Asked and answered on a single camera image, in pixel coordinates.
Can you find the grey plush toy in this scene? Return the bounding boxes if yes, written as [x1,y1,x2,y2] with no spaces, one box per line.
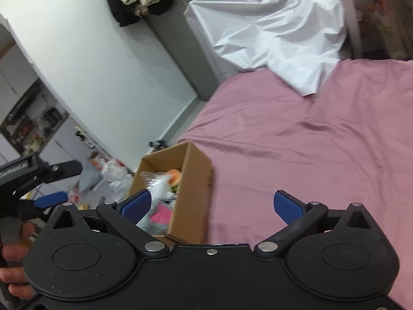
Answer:
[137,200,175,235]

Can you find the white plastic bag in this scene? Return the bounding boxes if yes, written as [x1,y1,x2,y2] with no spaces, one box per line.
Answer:
[140,172,176,203]

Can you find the person's left hand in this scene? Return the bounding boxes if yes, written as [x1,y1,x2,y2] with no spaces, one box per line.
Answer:
[0,222,36,301]

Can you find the white plastic bags on floor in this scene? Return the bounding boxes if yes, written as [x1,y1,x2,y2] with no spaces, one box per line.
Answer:
[67,155,133,209]

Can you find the cardboard box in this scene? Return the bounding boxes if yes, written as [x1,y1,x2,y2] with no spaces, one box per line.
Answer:
[128,142,213,247]

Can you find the grey sneakers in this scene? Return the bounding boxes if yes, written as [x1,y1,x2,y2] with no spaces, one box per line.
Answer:
[148,139,169,150]

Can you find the pink bed sheet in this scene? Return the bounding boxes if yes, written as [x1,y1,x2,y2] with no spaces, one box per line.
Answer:
[181,59,412,309]

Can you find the grey door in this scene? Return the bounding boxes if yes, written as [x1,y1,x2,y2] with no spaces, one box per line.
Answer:
[146,0,219,100]

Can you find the white draped sheet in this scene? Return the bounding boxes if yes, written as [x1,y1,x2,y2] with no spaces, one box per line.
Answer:
[184,0,346,97]

